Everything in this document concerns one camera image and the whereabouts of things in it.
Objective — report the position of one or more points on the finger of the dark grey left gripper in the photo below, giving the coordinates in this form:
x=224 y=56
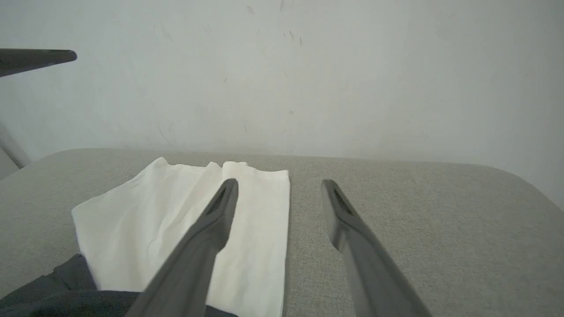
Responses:
x=31 y=59

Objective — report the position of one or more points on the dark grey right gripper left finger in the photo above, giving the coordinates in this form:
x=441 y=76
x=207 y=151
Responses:
x=194 y=264

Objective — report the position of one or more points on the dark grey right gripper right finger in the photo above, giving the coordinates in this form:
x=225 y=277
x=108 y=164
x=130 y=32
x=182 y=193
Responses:
x=370 y=273

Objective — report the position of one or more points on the black and white garment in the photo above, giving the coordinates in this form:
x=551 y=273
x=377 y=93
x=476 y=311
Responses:
x=141 y=220

